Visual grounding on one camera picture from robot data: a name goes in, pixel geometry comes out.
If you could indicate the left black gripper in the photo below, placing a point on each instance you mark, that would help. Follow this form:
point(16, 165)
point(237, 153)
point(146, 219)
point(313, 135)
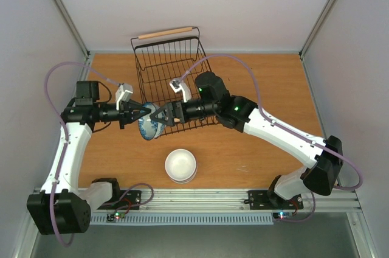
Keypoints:
point(127, 112)

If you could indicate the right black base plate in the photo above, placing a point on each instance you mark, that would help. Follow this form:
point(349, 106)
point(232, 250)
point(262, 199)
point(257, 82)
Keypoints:
point(259, 200)

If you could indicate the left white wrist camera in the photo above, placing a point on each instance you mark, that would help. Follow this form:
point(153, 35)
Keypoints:
point(123, 94)

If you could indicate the blue floral porcelain bowl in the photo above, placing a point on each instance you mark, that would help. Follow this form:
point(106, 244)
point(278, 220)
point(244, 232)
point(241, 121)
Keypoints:
point(149, 129)

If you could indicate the black wire dish rack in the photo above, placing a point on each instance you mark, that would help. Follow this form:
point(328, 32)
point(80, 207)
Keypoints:
point(163, 56)

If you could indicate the plain white bowl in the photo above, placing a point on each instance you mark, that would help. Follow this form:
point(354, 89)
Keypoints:
point(181, 166)

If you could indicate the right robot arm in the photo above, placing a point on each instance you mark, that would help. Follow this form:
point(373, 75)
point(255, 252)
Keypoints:
point(320, 158)

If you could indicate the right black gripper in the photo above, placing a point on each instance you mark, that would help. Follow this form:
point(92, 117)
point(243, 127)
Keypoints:
point(176, 112)

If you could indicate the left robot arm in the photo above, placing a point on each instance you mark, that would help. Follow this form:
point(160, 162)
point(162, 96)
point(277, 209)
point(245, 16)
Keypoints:
point(78, 121)

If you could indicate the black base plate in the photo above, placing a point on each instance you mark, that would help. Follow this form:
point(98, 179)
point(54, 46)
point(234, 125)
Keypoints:
point(259, 200)
point(133, 198)

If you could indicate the aluminium mounting rail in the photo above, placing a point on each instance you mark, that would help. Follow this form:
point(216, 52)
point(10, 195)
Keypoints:
point(194, 198)

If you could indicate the blue slotted cable duct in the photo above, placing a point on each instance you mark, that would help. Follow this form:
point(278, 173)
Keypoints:
point(182, 219)

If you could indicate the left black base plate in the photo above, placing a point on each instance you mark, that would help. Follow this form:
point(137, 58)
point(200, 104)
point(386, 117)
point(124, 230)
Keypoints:
point(133, 198)

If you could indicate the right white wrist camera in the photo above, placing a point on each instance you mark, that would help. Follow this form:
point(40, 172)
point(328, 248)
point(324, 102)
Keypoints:
point(181, 87)

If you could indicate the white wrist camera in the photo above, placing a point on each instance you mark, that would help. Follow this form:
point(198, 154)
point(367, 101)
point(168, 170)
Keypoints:
point(123, 94)
point(181, 87)

